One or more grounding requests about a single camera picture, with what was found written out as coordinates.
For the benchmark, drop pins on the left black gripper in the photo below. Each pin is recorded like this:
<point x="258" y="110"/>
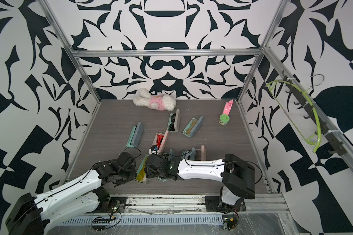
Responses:
<point x="134" y="175"/>

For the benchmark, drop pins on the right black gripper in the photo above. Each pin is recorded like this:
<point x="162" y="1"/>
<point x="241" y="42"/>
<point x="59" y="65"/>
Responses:
<point x="148" y="175"/>

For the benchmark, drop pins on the beige case yellow glasses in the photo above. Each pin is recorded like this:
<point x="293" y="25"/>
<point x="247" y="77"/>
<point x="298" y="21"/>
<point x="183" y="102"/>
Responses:
<point x="141" y="175"/>

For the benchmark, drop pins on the grey case white sunglasses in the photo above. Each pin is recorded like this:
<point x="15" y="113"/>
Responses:
<point x="190" y="154"/>

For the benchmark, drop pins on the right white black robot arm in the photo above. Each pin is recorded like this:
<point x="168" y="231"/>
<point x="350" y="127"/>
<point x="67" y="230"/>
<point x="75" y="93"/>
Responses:
<point x="237" y="175"/>

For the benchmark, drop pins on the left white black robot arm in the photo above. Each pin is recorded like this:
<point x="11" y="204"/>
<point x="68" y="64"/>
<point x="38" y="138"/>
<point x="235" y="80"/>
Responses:
<point x="36" y="215"/>

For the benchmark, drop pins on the pink case red glasses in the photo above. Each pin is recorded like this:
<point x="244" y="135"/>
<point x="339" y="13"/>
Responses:
<point x="159" y="143"/>

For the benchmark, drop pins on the grey case far left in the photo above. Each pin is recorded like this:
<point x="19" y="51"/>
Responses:
<point x="135" y="135"/>

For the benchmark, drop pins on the grey case black sunglasses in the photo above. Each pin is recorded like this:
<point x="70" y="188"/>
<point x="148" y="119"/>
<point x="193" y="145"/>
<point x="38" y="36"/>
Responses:
<point x="174" y="121"/>

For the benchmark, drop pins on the pink case brown glasses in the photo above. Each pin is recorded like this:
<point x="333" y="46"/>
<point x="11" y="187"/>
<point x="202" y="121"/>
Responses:
<point x="201" y="154"/>

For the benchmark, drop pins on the grey case gold glasses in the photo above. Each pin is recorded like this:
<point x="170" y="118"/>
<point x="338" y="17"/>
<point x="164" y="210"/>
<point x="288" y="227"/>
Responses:
<point x="193" y="127"/>

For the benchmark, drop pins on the black usb hub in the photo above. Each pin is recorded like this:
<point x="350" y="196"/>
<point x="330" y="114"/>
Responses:
<point x="100" y="223"/>

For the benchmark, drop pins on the white plush toy pink shirt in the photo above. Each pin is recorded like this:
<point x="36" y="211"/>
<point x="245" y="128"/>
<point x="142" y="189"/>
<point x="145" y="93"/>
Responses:
<point x="160" y="101"/>

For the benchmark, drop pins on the green lidded jar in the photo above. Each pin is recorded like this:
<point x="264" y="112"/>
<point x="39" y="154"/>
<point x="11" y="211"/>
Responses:
<point x="223" y="119"/>

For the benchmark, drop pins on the pink bottle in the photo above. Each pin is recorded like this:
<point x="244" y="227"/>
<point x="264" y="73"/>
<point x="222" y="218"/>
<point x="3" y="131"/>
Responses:
<point x="227" y="107"/>

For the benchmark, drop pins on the black connector box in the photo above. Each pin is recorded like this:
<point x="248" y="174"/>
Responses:
<point x="230" y="223"/>

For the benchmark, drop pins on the green clothes hanger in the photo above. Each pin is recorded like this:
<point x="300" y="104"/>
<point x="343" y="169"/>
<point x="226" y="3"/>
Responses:
<point x="292" y="100"/>

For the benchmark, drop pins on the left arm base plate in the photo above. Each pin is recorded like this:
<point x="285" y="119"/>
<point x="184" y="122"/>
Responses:
<point x="113" y="204"/>

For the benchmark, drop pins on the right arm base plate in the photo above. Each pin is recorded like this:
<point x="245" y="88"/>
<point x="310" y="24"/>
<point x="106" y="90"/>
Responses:
<point x="215" y="204"/>

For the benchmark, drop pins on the black wall hook rail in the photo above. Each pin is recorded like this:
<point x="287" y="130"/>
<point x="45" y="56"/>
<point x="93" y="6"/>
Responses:
<point x="314" y="113"/>

